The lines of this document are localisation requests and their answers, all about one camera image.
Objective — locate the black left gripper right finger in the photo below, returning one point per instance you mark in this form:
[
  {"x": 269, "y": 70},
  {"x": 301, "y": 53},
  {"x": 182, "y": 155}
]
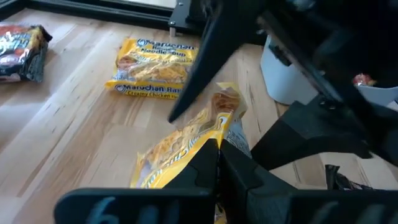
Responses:
[{"x": 248, "y": 199}]

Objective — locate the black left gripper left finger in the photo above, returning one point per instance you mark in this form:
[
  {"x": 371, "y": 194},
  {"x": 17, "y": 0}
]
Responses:
[{"x": 186, "y": 199}]

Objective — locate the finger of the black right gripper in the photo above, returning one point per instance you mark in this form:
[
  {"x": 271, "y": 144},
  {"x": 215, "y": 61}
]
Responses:
[
  {"x": 311, "y": 133},
  {"x": 211, "y": 62}
]

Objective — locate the black spicy noodles pack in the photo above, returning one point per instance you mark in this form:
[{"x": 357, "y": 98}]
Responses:
[
  {"x": 18, "y": 53},
  {"x": 362, "y": 79},
  {"x": 342, "y": 182}
]

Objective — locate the yellow creamy chicken ramen pack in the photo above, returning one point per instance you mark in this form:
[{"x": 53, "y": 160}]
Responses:
[
  {"x": 149, "y": 68},
  {"x": 186, "y": 143}
]

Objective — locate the grey plastic bin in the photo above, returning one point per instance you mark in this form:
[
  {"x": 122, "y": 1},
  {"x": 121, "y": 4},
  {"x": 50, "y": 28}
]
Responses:
[{"x": 286, "y": 81}]

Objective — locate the black metal table frame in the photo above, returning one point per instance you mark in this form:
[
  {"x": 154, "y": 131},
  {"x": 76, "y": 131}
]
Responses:
[{"x": 93, "y": 12}]

